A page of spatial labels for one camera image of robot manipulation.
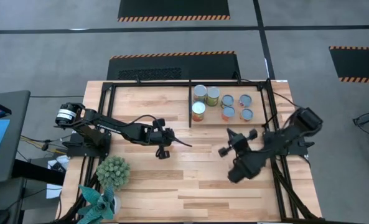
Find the small can red label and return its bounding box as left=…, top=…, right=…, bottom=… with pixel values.
left=238, top=93, right=253, bottom=108

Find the small can yellow label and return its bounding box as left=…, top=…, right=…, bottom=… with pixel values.
left=239, top=108, right=255, bottom=122

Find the white plant pot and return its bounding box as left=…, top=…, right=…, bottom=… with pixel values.
left=113, top=195, right=122, bottom=216

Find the small can pale label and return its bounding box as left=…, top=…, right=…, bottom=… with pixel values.
left=220, top=94, right=235, bottom=110

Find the small can orange label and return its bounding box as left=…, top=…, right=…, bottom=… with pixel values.
left=220, top=106, right=236, bottom=122

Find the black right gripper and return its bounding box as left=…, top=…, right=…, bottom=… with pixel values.
left=218, top=128, right=259, bottom=158

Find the large can green blue label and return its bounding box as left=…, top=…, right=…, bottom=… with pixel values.
left=193, top=85, right=208, bottom=103

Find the black mat hazard stripe edge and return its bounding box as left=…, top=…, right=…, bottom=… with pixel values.
left=118, top=0, right=231, bottom=22
left=329, top=45, right=369, bottom=84
left=106, top=50, right=241, bottom=81

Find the teal leaf plant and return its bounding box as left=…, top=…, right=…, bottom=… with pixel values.
left=77, top=184, right=116, bottom=224

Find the yellow cable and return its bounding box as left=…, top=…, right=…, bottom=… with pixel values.
left=19, top=135, right=70, bottom=156

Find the green succulent plant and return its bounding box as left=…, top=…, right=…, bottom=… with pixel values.
left=95, top=155, right=131, bottom=191

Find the large can yellow-green label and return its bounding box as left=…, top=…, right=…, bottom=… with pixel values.
left=206, top=86, right=222, bottom=108

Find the thin black cable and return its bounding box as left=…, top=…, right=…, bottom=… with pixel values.
left=170, top=135, right=194, bottom=147

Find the long black cable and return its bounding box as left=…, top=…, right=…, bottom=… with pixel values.
left=273, top=91, right=301, bottom=110

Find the white paper sheet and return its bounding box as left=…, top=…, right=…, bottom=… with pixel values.
left=46, top=183, right=63, bottom=200

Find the black shelf side bar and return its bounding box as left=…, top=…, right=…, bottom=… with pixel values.
left=188, top=79, right=193, bottom=129

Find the large can orange label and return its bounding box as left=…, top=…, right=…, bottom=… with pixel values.
left=191, top=101, right=207, bottom=123

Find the black aluminium station frame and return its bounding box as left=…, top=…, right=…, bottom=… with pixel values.
left=52, top=77, right=325, bottom=224

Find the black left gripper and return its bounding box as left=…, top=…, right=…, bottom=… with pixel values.
left=146, top=118, right=177, bottom=161

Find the black metal frame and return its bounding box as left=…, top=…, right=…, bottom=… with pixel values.
left=190, top=85, right=266, bottom=127

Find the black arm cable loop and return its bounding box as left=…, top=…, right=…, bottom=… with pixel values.
left=121, top=113, right=160, bottom=125

